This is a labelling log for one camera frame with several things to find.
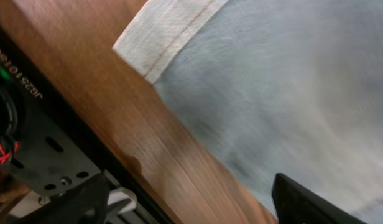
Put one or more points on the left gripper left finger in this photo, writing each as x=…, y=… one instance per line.
x=85, y=204

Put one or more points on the light blue denim shorts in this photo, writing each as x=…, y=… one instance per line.
x=274, y=86

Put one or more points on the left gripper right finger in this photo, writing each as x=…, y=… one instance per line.
x=295, y=204

